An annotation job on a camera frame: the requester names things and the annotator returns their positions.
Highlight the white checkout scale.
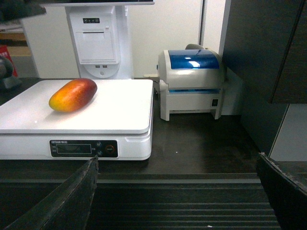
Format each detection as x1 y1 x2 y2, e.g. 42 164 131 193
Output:
0 80 154 161

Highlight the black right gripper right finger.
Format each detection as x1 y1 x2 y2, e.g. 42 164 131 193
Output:
256 153 307 230

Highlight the black barcode scanner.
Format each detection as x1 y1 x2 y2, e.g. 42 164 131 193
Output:
0 57 22 90

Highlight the dark red mango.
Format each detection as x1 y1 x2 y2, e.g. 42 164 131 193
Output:
48 78 97 113

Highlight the white POS terminal stand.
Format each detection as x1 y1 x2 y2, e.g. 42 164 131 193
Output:
38 0 154 80

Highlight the wooden shelf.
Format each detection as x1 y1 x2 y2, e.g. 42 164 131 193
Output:
0 32 31 57

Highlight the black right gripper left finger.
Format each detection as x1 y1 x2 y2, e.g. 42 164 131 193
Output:
5 156 98 230

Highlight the grey blue label printer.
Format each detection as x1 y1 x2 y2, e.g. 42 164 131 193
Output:
157 48 225 121

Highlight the red box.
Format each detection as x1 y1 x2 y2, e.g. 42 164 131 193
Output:
0 45 18 77

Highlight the grey office chair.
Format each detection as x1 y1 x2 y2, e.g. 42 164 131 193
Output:
185 44 209 50

